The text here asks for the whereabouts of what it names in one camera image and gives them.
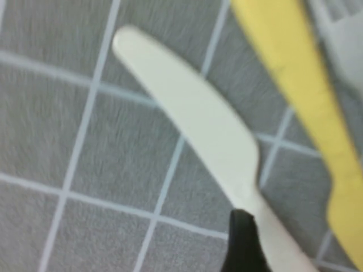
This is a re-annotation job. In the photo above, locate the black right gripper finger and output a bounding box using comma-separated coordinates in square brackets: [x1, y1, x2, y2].
[220, 209, 275, 272]

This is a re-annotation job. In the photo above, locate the white plastic knife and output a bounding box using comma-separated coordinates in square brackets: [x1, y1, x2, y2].
[112, 24, 321, 272]

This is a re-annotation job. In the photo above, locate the yellow plastic knife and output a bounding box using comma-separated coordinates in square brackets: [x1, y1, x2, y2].
[229, 0, 363, 272]

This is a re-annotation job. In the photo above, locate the grey grid mat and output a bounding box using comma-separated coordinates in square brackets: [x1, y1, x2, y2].
[0, 0, 363, 272]

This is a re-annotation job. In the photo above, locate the grey plastic fork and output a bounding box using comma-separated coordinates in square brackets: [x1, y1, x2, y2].
[303, 0, 363, 94]

